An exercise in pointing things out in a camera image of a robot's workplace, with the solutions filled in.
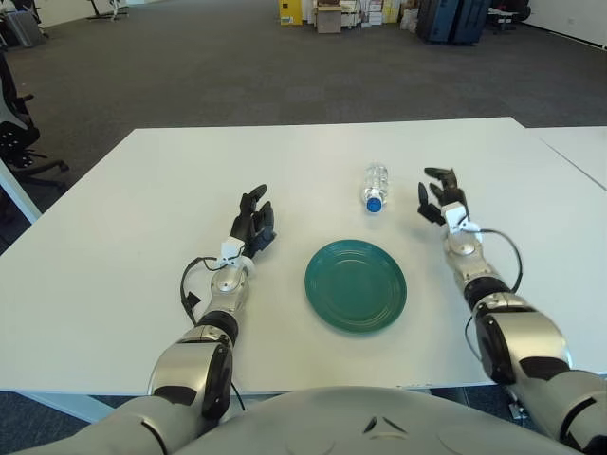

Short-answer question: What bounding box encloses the white desk leg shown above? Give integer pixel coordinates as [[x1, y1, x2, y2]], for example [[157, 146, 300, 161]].
[[0, 155, 42, 224]]

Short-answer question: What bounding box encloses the clear bottle with blue cap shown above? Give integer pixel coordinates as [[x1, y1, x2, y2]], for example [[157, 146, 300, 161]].
[[358, 162, 391, 214]]

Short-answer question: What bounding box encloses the black floor stand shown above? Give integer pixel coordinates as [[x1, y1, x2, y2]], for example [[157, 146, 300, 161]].
[[86, 0, 129, 21]]

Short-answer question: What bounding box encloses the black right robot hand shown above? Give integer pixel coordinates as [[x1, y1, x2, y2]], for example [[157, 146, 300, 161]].
[[416, 166, 469, 227]]

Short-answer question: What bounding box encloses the black office chair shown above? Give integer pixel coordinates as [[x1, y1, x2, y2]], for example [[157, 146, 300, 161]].
[[0, 49, 70, 191]]

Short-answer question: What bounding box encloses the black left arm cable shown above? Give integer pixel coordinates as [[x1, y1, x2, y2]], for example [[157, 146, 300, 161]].
[[179, 255, 224, 328]]

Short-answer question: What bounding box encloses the yellow box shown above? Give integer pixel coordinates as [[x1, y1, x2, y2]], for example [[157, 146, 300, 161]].
[[278, 0, 304, 26]]

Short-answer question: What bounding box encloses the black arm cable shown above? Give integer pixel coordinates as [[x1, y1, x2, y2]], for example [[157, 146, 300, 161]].
[[478, 229, 524, 293], [179, 255, 224, 328]]

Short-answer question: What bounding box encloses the dark blue hard case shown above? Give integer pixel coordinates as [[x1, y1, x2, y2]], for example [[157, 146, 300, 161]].
[[450, 0, 489, 46]]

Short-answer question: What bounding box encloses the green round plate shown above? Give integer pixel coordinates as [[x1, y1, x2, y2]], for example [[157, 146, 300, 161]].
[[303, 239, 408, 338]]

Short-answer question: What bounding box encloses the black chair with white seat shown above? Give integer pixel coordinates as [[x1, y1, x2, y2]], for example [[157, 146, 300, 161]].
[[487, 0, 532, 35]]

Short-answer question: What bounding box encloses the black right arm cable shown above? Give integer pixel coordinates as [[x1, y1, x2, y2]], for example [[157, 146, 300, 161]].
[[478, 229, 524, 293]]

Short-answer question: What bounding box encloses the grey robot torso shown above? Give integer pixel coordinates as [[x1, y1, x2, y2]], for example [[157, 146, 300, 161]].
[[173, 386, 570, 455]]

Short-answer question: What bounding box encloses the grey suitcase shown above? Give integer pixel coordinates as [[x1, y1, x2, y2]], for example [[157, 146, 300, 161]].
[[4, 9, 46, 48]]

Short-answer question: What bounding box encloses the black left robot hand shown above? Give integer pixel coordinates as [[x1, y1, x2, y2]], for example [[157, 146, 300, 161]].
[[230, 184, 279, 260]]

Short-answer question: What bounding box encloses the black hard case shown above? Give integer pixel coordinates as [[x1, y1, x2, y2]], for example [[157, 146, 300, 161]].
[[416, 0, 456, 45]]

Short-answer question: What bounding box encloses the brown cardboard box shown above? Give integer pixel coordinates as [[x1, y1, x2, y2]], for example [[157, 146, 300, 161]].
[[316, 4, 342, 34]]

